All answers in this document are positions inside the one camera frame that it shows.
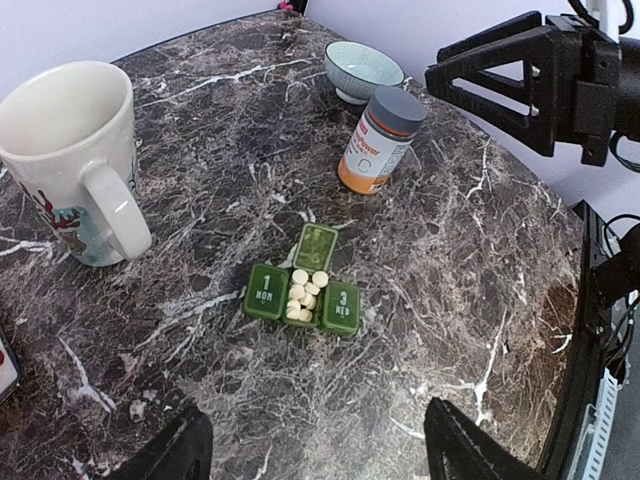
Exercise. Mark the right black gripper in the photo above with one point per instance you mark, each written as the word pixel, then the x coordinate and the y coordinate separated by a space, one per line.
pixel 505 76

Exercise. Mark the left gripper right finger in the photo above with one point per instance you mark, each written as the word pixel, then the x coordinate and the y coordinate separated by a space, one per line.
pixel 458 449

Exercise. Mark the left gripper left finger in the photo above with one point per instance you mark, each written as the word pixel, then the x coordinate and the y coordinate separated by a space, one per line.
pixel 181 450

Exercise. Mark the orange pill bottle grey cap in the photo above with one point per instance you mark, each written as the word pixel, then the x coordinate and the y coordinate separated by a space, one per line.
pixel 381 137

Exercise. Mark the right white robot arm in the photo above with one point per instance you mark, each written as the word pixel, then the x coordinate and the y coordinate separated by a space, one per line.
pixel 603 16

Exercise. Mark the white pills in organizer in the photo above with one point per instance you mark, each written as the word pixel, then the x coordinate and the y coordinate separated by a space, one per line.
pixel 304 296

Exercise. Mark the right light green bowl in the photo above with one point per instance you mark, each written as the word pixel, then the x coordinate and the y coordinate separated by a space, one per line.
pixel 356 70

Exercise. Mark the floral square plate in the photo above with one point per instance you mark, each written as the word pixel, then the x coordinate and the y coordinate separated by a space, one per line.
pixel 10 374

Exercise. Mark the cream coral pattern mug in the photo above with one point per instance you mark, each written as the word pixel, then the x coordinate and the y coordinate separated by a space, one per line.
pixel 68 140

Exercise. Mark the white slotted cable duct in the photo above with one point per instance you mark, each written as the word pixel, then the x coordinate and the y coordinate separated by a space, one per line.
pixel 599 430

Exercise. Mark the black front table rail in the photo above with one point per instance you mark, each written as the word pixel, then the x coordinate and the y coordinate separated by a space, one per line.
pixel 608 299

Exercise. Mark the right black frame post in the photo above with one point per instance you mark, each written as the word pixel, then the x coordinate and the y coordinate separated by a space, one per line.
pixel 298 6

